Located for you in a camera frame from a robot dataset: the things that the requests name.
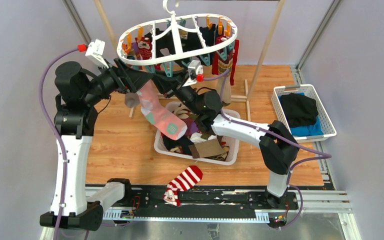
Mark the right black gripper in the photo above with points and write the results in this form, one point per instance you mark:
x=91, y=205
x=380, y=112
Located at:
x=167, y=85

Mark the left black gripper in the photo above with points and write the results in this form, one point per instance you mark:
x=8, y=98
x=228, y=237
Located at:
x=127, y=79

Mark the grey sock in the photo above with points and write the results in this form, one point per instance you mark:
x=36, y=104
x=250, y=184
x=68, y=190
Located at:
x=131, y=100

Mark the pink sock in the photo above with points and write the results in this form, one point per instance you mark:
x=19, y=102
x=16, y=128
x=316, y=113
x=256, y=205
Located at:
x=164, y=120

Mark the white round clip hanger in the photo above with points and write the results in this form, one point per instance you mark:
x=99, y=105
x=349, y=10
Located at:
x=159, y=29

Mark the red white striped sock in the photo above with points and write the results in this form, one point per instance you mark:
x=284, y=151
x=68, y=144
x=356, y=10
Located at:
x=186, y=180

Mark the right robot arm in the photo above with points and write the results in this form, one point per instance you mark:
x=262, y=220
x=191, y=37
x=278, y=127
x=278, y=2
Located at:
x=278, y=147

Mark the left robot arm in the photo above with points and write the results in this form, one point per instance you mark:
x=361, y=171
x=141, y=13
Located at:
x=74, y=125

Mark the teal clip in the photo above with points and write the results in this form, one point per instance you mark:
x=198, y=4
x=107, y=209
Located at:
x=168, y=68

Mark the red patterned sock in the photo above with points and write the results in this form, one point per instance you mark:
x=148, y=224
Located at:
x=144, y=48

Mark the tan striped hanging sock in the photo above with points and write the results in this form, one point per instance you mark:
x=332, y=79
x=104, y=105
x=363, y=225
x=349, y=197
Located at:
x=223, y=85

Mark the white sock laundry basket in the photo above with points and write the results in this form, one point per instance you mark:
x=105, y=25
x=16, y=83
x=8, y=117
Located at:
x=232, y=143

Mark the red hanging sock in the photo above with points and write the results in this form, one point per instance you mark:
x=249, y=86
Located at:
x=226, y=58

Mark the brown ribbed sock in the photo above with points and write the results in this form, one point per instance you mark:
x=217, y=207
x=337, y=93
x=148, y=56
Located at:
x=209, y=148

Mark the black folded garment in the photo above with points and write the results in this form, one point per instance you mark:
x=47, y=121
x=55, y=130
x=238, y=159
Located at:
x=299, y=110

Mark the blue folded garment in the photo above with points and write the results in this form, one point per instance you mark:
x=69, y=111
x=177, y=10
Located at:
x=307, y=130

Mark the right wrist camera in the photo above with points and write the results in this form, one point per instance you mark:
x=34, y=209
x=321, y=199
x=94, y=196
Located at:
x=195, y=73

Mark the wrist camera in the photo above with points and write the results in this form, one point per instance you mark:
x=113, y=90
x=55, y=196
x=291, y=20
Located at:
x=94, y=52
x=195, y=73

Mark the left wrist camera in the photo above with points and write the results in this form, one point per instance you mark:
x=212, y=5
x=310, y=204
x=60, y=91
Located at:
x=94, y=52

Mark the wooden drying rack frame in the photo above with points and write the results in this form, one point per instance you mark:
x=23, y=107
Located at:
x=118, y=42

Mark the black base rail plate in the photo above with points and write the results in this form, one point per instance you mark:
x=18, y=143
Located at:
x=205, y=204

